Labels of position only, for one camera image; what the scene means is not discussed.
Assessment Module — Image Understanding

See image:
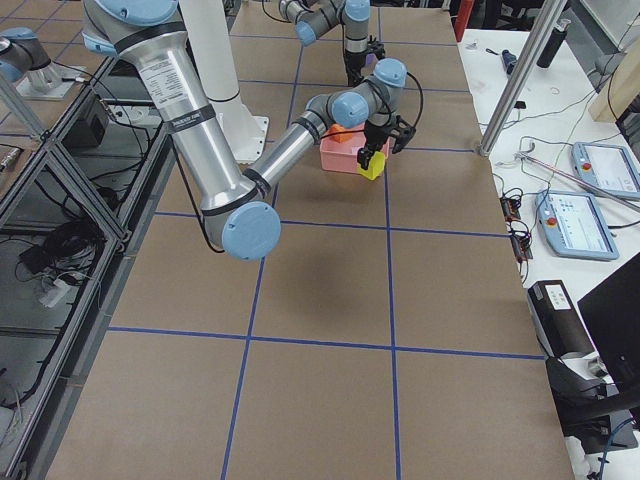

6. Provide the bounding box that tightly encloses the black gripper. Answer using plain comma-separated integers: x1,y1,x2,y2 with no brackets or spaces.
344,48,369,87
357,120,393,168

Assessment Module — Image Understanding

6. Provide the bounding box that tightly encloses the yellow foam block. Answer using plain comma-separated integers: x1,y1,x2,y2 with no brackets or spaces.
357,151,387,181

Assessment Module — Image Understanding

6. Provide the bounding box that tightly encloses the orange foam block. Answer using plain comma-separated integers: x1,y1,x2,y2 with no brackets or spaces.
324,124,352,143

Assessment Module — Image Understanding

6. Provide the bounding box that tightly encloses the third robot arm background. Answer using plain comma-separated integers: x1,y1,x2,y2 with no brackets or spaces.
1,27,51,83

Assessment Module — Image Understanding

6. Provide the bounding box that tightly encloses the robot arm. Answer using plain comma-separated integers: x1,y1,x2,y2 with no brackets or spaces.
278,0,373,86
83,0,415,260

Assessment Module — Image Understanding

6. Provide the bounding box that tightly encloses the pink plastic bin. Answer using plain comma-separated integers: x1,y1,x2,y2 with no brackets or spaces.
320,132,390,174

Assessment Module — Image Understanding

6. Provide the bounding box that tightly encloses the grey diagonal rod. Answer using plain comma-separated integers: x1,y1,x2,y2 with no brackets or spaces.
514,152,640,213

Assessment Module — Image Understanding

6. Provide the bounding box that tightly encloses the black water bottle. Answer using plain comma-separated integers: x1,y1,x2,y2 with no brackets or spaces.
536,18,572,69

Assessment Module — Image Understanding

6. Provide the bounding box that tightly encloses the blue teach pendant near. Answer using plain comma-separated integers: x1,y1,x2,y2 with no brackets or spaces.
536,190,619,261

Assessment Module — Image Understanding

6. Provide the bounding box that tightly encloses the blue teach pendant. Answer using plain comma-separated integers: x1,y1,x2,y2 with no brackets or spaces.
536,190,619,261
571,142,639,200

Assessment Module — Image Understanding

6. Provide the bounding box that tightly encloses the blue teach pendant far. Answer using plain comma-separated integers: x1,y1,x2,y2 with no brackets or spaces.
571,142,639,200

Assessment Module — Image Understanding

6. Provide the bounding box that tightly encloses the black box with label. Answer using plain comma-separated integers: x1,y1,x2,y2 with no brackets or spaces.
527,280,595,360

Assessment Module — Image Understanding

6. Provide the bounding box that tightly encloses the black monitor on stand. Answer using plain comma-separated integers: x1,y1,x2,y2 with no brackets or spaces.
546,256,639,453

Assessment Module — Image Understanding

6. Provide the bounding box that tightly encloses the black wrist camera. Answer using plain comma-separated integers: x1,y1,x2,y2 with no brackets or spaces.
389,115,416,154

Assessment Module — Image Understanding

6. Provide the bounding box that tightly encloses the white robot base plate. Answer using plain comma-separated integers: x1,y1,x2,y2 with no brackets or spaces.
225,103,270,164

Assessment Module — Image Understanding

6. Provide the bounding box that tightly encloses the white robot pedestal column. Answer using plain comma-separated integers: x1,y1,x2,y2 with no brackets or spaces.
179,0,240,104

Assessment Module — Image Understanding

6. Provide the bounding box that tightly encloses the aluminium frame post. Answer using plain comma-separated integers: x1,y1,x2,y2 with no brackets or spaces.
477,0,566,157

